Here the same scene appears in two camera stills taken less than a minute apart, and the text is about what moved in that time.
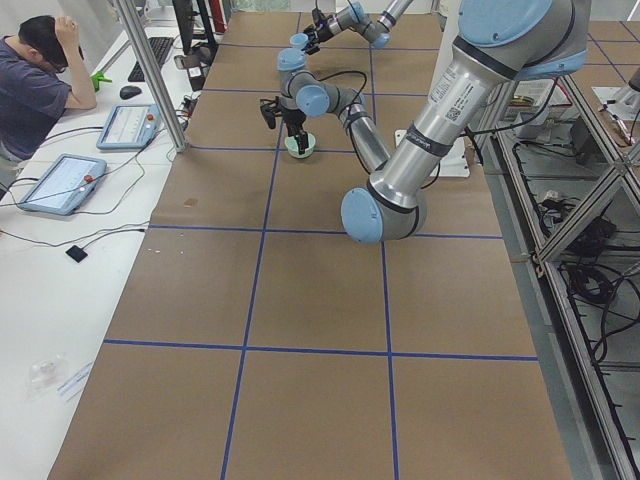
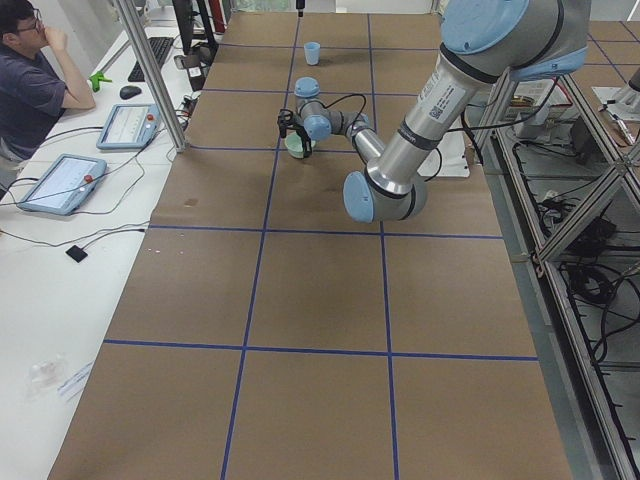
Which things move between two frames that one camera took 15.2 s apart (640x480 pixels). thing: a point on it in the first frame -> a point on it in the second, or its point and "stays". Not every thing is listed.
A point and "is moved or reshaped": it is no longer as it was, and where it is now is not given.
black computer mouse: x=127 y=92 stays
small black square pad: x=76 y=253 stays
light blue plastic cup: x=298 y=40 is moved or reshaped
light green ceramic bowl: x=293 y=148 stays
